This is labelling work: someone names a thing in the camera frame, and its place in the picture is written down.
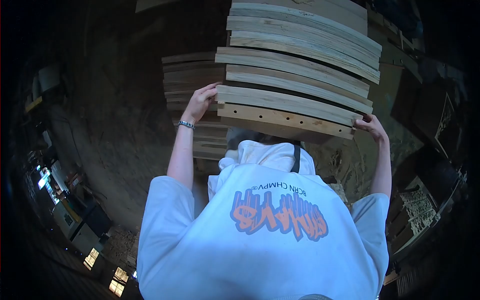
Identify person's left hand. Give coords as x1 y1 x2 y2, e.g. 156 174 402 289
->
181 82 223 125

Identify person's right hand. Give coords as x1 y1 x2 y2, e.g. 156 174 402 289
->
352 113 390 144

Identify person's right fingers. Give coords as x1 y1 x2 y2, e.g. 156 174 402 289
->
352 113 376 132

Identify person's left fingers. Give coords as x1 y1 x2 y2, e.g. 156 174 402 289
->
198 82 223 113

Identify wooden plank with holes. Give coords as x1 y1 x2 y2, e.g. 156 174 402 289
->
217 103 357 140

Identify stack of curved wooden slats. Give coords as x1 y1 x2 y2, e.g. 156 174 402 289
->
214 0 383 127

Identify pile of dark wooden planks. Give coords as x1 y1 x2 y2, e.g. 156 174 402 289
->
161 51 230 162

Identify shelf with wood pieces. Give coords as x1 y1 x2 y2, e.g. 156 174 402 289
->
386 185 441 256

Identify person's body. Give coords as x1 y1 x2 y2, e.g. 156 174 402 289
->
136 139 391 300

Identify grey workshop machine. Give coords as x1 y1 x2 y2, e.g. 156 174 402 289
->
52 199 113 256

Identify lit window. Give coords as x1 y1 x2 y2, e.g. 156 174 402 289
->
83 247 100 271
108 266 130 298

